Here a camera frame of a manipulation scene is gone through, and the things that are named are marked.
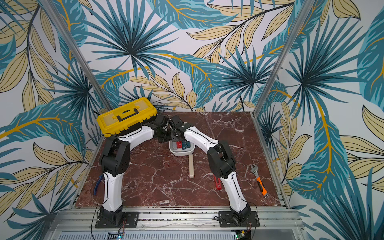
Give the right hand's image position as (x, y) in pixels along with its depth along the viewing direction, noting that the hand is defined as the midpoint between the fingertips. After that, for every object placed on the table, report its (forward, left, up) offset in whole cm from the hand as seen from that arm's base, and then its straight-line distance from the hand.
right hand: (177, 135), depth 97 cm
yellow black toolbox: (+9, +30, +10) cm, 33 cm away
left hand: (0, +3, -3) cm, 4 cm away
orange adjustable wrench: (-33, -49, -8) cm, 59 cm away
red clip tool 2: (-29, -24, -7) cm, 38 cm away
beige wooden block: (-19, -9, -6) cm, 21 cm away
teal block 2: (-4, -7, -4) cm, 10 cm away
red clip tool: (-7, -2, 0) cm, 7 cm away
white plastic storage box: (-11, -7, -2) cm, 13 cm away
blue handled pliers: (-24, +44, -6) cm, 50 cm away
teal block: (-5, -4, -4) cm, 8 cm away
